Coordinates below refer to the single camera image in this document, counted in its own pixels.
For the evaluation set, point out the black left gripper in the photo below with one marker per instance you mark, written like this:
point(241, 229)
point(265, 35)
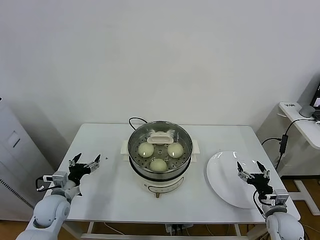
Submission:
point(77, 172)

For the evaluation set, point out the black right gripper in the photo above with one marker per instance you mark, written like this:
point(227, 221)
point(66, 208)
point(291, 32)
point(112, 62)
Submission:
point(260, 182)

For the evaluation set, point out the cream steamed baozi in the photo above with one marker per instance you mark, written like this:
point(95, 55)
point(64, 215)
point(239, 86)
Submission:
point(175, 150)
point(145, 150)
point(158, 165)

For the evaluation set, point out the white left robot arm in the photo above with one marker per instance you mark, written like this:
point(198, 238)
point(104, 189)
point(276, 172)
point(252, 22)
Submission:
point(50, 212)

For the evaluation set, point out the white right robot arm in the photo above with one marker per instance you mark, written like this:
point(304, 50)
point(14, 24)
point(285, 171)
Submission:
point(282, 227)

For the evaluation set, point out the perforated steel steamer basket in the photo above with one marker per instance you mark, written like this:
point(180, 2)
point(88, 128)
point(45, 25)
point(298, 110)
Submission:
point(186, 163)

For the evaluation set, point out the white round plate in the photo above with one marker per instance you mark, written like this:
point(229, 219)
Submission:
point(225, 180)

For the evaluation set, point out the grey usb hub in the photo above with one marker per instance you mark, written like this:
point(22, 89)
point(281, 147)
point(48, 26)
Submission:
point(283, 143)

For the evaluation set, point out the white side desk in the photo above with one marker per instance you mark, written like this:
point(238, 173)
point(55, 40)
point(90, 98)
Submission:
point(307, 130)

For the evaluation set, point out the white floor cabinet unit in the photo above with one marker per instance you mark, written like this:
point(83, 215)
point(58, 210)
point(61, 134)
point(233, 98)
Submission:
point(15, 162)

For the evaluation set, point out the grey cylinder speaker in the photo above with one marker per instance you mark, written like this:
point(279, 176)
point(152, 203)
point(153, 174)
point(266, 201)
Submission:
point(307, 111)

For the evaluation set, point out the cream electric cooker base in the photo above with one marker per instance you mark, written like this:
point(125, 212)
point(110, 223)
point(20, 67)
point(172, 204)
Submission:
point(162, 186)

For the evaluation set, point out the white power strip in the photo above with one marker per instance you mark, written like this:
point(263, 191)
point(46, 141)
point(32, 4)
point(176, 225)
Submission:
point(178, 228)

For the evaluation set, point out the black laptop screen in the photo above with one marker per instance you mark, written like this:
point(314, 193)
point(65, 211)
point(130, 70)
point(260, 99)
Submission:
point(317, 100)

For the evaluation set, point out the grey upright panel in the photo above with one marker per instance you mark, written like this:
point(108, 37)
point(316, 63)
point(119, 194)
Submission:
point(308, 90)

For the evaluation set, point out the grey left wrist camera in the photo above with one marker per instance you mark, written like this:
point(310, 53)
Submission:
point(60, 178)

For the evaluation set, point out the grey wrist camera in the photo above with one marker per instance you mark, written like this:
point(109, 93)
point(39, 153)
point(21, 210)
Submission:
point(280, 198)
point(60, 178)

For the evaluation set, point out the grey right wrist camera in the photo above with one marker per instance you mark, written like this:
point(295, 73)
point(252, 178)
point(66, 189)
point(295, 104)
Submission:
point(280, 198)

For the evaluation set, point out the white table frame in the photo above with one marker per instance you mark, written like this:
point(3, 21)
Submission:
point(125, 235)

